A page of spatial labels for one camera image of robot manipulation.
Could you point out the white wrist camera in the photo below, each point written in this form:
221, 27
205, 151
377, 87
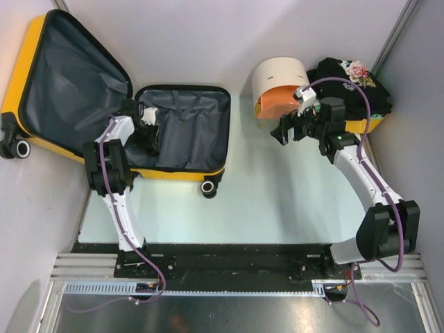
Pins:
306, 97
149, 116

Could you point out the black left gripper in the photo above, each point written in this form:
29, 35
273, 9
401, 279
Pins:
152, 141

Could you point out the left aluminium corner post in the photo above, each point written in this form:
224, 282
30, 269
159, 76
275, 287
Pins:
60, 5

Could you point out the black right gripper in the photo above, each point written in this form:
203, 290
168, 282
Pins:
288, 121

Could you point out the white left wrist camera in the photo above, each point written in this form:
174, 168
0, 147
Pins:
149, 116

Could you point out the right aluminium corner post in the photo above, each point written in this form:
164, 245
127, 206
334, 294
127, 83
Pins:
407, 14

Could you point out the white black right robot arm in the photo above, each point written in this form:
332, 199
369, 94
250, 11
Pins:
390, 225

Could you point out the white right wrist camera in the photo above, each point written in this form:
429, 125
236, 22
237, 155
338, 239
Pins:
306, 97

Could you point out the white slotted cable duct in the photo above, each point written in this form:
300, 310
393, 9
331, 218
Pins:
139, 289

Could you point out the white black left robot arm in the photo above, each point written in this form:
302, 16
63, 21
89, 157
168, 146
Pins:
108, 170

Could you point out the white pastel mini drawer cabinet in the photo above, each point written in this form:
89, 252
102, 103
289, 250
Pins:
274, 82

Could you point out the yellow Pikachu suitcase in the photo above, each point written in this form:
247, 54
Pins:
65, 85

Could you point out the aluminium corner post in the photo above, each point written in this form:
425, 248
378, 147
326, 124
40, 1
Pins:
60, 5
407, 14

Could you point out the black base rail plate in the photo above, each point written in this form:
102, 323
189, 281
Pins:
297, 262

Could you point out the yellow plastic basket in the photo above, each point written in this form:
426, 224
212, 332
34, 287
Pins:
359, 126

